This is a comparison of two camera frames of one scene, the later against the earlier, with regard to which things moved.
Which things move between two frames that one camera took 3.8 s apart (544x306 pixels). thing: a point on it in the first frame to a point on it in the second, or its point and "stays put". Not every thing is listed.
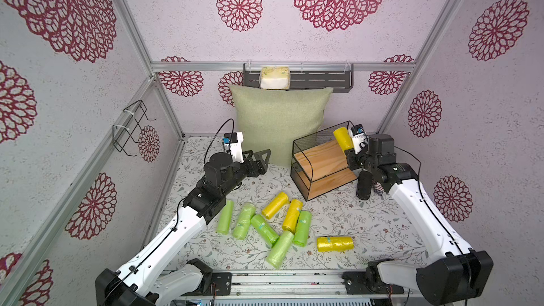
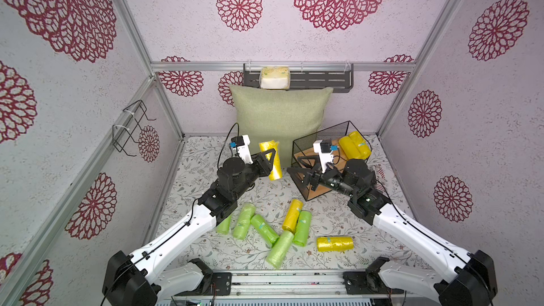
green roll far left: [224, 217] stays put
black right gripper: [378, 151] to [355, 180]
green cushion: [273, 119] stays put
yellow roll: [292, 215] stays put
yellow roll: [335, 244] stays put
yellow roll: [275, 205] to [276, 171]
